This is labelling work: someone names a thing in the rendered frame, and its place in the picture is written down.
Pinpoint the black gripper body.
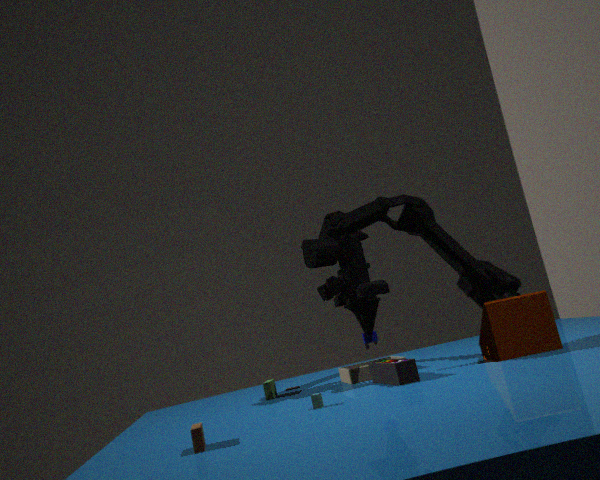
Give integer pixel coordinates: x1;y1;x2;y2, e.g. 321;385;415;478
334;259;389;307

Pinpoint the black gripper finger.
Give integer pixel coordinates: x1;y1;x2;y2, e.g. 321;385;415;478
350;297;380;334
343;305;366;333

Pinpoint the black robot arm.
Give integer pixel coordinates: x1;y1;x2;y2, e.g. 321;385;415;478
301;195;522;310

